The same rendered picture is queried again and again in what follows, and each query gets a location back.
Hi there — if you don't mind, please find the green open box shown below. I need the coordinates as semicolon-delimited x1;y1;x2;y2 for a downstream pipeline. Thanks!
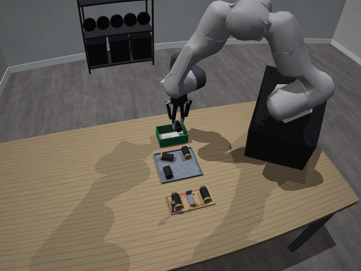
156;123;189;148

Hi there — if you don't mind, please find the black battery with gold end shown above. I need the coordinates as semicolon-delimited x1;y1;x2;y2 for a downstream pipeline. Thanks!
175;119;183;132
171;193;182;209
199;187;211;202
160;153;174;161
181;146;191;160
163;165;173;179

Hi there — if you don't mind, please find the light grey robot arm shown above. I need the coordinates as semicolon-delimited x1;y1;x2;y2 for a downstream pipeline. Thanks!
160;0;335;123

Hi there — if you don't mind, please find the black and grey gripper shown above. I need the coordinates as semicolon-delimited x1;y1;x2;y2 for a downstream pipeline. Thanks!
165;94;192;130

